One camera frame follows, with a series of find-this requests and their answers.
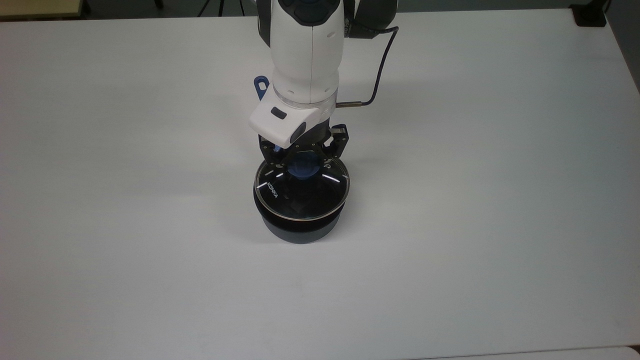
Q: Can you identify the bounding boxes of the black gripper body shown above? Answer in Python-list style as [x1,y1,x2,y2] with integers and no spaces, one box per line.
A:
[292,119,335,152]

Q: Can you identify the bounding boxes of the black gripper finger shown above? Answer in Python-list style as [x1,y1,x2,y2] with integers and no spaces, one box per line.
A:
[321,123,350,164]
[257,133,287,169]

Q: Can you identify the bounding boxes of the glass lid with blue knob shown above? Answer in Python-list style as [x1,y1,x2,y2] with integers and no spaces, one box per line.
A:
[253,152,351,222]

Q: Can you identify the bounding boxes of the black tripod legs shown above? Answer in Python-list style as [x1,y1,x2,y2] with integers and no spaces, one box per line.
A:
[198,0,247,18]

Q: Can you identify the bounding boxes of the light wooden table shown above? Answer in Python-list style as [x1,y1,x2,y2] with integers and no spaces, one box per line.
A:
[0,0,84,21]

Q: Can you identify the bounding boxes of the black box at table corner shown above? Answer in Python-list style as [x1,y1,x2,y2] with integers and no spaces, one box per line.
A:
[569,0,612,28]

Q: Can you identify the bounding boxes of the dark saucepan with blue handle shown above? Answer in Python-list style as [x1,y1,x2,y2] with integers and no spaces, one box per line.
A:
[252,75,351,245]

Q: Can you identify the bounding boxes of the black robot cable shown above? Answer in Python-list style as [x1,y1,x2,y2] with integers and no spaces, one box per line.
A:
[335,26,400,109]

